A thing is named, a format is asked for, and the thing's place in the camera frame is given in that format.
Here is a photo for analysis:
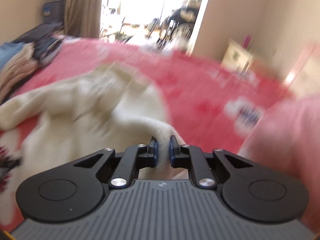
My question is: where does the cream nightstand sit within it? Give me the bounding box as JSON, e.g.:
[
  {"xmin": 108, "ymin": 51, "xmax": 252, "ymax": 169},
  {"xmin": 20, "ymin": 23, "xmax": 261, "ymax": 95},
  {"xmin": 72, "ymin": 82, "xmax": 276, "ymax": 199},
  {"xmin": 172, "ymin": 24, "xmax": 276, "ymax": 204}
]
[{"xmin": 221, "ymin": 38, "xmax": 271, "ymax": 77}]

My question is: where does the light folded clothes stack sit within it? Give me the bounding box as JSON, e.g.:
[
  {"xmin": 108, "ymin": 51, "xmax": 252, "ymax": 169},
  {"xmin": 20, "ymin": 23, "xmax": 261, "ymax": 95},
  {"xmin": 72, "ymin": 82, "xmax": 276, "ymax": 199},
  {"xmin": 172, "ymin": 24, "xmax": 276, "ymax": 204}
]
[{"xmin": 1, "ymin": 42, "xmax": 38, "ymax": 103}]

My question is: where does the pink box on nightstand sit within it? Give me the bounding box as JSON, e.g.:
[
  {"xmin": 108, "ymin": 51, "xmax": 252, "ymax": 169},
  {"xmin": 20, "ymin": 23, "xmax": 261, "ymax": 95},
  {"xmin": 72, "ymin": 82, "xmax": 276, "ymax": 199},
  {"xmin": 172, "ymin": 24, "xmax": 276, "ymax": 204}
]
[{"xmin": 241, "ymin": 34, "xmax": 252, "ymax": 49}]

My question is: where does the pink floral quilt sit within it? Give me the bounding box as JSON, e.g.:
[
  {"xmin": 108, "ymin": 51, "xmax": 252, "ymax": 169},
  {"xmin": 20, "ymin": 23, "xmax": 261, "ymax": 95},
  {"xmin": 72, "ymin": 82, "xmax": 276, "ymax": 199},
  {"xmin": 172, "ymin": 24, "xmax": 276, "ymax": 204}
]
[{"xmin": 238, "ymin": 95, "xmax": 319, "ymax": 232}]

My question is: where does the dark folded clothes stack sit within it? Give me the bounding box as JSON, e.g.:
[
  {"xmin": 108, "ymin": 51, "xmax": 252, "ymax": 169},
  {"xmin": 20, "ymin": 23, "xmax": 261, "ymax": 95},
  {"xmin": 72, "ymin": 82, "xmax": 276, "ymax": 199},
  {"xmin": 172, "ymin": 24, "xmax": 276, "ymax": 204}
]
[{"xmin": 13, "ymin": 22, "xmax": 63, "ymax": 67}]

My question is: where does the cream white knit sweater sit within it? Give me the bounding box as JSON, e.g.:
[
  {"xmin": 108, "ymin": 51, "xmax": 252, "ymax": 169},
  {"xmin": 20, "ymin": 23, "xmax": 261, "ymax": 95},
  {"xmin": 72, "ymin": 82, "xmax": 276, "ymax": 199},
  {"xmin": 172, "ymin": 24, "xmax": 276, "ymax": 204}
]
[{"xmin": 1, "ymin": 63, "xmax": 177, "ymax": 228}]

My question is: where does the brown curtain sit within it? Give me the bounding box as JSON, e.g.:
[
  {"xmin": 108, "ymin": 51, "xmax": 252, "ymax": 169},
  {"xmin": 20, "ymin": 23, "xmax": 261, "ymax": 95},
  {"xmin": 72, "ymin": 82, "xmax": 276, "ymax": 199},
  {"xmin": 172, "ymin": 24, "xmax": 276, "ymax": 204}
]
[{"xmin": 63, "ymin": 0, "xmax": 102, "ymax": 38}]

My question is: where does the wheelchair with clothes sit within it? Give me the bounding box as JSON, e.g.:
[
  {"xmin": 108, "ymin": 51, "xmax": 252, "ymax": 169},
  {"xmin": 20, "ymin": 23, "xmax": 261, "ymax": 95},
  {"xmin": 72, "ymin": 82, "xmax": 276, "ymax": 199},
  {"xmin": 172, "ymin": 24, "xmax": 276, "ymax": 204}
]
[{"xmin": 151, "ymin": 0, "xmax": 202, "ymax": 50}]

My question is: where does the pink headboard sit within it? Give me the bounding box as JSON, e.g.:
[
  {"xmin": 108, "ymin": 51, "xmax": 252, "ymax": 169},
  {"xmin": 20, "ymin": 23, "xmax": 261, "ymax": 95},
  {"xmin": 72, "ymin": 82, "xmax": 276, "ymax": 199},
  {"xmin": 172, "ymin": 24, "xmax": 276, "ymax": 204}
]
[{"xmin": 284, "ymin": 42, "xmax": 320, "ymax": 98}]

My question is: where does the dark blue bag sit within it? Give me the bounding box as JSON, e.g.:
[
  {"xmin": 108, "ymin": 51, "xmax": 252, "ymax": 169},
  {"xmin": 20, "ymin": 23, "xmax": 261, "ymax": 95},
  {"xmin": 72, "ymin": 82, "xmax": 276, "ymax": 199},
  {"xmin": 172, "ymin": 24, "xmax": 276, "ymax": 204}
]
[{"xmin": 43, "ymin": 0, "xmax": 64, "ymax": 24}]

